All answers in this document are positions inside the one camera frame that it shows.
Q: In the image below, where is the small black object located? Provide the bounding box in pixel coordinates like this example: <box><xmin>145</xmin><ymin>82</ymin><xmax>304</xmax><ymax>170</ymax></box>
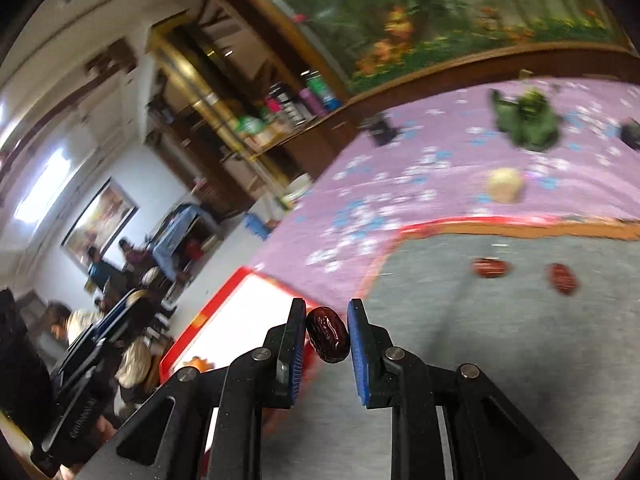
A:
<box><xmin>360</xmin><ymin>114</ymin><xmax>401</xmax><ymax>147</ymax></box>

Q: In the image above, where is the dark red date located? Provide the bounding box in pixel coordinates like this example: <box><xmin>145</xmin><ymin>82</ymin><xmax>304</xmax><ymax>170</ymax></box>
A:
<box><xmin>471</xmin><ymin>257</ymin><xmax>511</xmax><ymax>278</ymax></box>
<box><xmin>546</xmin><ymin>263</ymin><xmax>578</xmax><ymax>296</ymax></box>
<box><xmin>306</xmin><ymin>306</ymin><xmax>351</xmax><ymax>363</ymax></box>

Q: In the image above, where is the framed wall picture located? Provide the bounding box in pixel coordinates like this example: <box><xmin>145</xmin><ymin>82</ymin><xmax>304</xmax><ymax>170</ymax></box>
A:
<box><xmin>61</xmin><ymin>177</ymin><xmax>138</xmax><ymax>266</ymax></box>

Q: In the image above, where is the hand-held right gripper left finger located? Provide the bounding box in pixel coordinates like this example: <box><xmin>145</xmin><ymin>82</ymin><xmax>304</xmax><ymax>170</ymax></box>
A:
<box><xmin>75</xmin><ymin>298</ymin><xmax>307</xmax><ymax>480</ymax></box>

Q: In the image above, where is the grey mat with red border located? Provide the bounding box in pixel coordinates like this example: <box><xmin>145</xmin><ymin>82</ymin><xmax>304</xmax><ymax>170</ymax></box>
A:
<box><xmin>260</xmin><ymin>217</ymin><xmax>640</xmax><ymax>480</ymax></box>

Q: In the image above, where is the blue covered table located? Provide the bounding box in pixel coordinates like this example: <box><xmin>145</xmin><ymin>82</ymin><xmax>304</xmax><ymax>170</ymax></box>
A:
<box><xmin>152</xmin><ymin>205</ymin><xmax>201</xmax><ymax>281</ymax></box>

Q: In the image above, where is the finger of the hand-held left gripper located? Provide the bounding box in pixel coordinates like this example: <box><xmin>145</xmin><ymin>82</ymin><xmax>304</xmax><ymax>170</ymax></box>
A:
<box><xmin>57</xmin><ymin>287</ymin><xmax>147</xmax><ymax>376</ymax></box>

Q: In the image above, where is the green bottle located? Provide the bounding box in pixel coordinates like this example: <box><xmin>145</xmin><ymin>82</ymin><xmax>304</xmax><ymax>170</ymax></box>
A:
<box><xmin>307</xmin><ymin>71</ymin><xmax>341</xmax><ymax>111</ymax></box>

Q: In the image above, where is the wooden shelf cabinet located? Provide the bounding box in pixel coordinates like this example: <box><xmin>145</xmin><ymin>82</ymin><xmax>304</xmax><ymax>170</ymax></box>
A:
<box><xmin>145</xmin><ymin>20</ymin><xmax>351</xmax><ymax>221</ymax></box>

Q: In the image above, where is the flower garden wall painting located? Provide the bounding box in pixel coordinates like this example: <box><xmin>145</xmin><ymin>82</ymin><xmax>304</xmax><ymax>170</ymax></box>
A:
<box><xmin>235</xmin><ymin>0</ymin><xmax>631</xmax><ymax>96</ymax></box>

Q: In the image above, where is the pale yellow corn piece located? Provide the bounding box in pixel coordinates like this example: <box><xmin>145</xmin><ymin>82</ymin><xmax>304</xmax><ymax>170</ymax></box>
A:
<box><xmin>487</xmin><ymin>167</ymin><xmax>526</xmax><ymax>204</ymax></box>

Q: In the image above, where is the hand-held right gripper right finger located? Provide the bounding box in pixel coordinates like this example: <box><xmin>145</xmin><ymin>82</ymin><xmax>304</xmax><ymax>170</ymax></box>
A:
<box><xmin>347</xmin><ymin>298</ymin><xmax>581</xmax><ymax>480</ymax></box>

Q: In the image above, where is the black pouch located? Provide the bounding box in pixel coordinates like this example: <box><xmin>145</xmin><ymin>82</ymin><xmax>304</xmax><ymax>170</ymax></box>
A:
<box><xmin>620</xmin><ymin>119</ymin><xmax>640</xmax><ymax>151</ymax></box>

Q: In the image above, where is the red rimmed white tray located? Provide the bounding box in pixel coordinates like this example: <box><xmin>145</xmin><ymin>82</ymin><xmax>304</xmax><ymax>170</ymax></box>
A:
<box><xmin>159</xmin><ymin>266</ymin><xmax>326</xmax><ymax>436</ymax></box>

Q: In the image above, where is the window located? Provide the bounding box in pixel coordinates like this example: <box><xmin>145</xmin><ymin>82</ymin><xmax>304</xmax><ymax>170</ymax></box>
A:
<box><xmin>12</xmin><ymin>147</ymin><xmax>68</xmax><ymax>223</ymax></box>

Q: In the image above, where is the purple flowered blanket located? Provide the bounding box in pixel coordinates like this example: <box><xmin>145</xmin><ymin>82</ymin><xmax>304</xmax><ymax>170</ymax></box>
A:
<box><xmin>250</xmin><ymin>77</ymin><xmax>640</xmax><ymax>306</ymax></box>

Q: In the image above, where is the green bag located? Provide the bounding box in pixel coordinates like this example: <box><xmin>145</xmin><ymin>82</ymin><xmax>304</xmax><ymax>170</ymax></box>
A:
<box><xmin>235</xmin><ymin>116</ymin><xmax>266</xmax><ymax>137</ymax></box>

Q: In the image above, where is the green leafy vegetable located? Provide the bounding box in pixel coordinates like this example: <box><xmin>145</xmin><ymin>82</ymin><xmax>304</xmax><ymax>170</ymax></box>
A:
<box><xmin>490</xmin><ymin>87</ymin><xmax>561</xmax><ymax>152</ymax></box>

